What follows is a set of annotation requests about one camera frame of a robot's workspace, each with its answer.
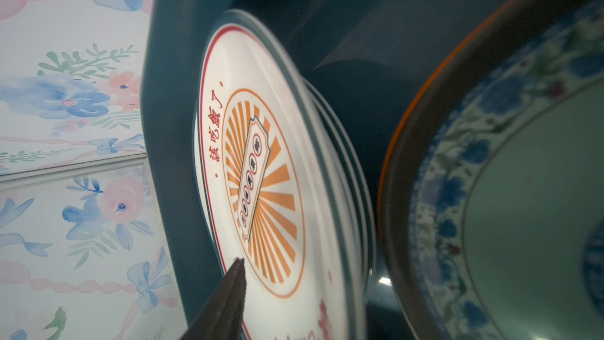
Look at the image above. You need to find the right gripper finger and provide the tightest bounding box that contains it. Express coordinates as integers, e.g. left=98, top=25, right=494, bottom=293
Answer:
left=180, top=258, right=247, bottom=340

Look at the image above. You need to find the orange sunburst plate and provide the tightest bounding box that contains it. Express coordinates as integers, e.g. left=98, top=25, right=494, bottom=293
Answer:
left=196, top=9, right=366, bottom=339

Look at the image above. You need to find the small green patterned plate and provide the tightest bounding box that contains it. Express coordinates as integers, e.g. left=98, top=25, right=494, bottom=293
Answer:
left=378, top=0, right=603, bottom=339

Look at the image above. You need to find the orange plastic plate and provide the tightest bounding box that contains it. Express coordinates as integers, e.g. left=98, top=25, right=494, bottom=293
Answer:
left=377, top=0, right=520, bottom=199

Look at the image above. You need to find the white flower-outline plate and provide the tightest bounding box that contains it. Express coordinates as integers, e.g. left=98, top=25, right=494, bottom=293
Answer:
left=303, top=79, right=377, bottom=302

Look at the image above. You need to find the teal plastic bin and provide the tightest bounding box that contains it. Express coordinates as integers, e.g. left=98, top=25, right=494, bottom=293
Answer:
left=143, top=0, right=508, bottom=320

